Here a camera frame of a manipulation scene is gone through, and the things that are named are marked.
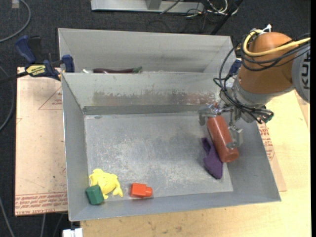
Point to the red-brown plastic bottle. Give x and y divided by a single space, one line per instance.
221 139

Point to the grey metal bin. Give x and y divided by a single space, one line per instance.
148 144

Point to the orange-red block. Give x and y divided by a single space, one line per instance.
139 190

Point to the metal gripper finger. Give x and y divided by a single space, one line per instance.
206 111
237 136

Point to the dark green block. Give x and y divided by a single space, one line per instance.
94 194

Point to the yellow toy animal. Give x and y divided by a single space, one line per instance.
106 180

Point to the purple toy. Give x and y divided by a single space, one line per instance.
212 162

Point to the brown cardboard board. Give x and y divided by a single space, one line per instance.
39 144

